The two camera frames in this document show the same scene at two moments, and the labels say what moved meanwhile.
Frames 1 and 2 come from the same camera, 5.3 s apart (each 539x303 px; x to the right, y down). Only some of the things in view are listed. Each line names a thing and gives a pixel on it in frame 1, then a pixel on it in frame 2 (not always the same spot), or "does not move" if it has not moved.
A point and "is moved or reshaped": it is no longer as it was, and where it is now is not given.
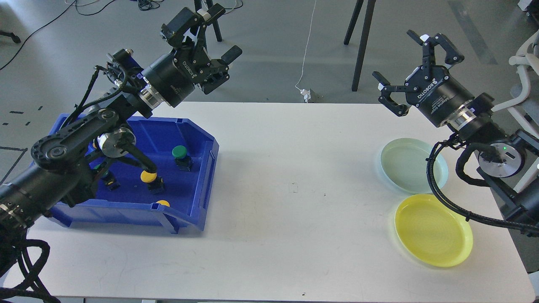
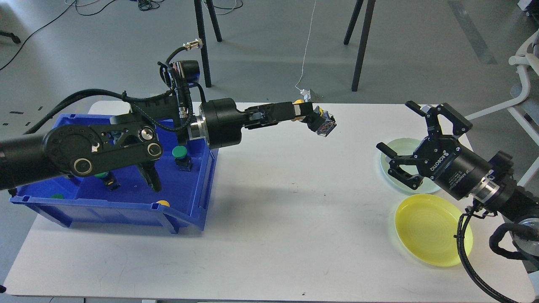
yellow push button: x=156 y=183 is moved or reshaped
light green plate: x=403 y=161 does not move
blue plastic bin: x=185 y=155 does not move
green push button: x=183 y=161 does not move
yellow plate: x=433 y=230 does not move
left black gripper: x=173 y=77 to x=222 y=122
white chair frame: x=527 y=58 does not move
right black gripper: x=437 y=99 to x=457 y=170
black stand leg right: x=371 y=4 does not move
